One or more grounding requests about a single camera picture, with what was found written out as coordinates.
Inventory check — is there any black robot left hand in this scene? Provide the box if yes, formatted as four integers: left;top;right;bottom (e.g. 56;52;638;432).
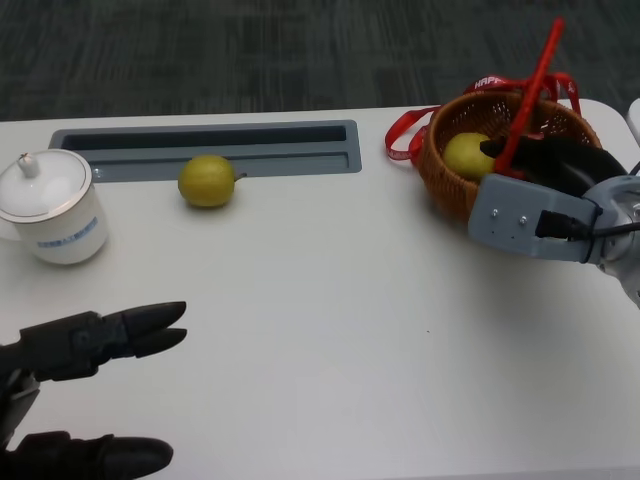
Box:
0;299;189;480

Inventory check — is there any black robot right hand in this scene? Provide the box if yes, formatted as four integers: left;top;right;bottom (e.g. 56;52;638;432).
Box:
477;136;630;200

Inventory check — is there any yellow-green pear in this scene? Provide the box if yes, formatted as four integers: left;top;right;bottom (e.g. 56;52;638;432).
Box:
177;154;248;209
442;131;498;181

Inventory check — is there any wicker basket with red handle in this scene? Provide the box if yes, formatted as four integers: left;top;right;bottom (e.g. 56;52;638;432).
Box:
413;16;605;222

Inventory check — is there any red printed ribbon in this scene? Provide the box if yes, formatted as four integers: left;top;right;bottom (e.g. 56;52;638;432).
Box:
383;71;582;165

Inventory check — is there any white lidded ceramic mug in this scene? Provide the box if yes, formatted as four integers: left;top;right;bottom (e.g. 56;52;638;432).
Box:
0;148;111;266

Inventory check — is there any black camera cable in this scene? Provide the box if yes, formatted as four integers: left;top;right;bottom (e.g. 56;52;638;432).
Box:
534;209;640;242

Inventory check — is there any grey table cable tray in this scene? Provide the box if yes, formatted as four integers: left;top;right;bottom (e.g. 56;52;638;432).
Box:
47;118;363;185

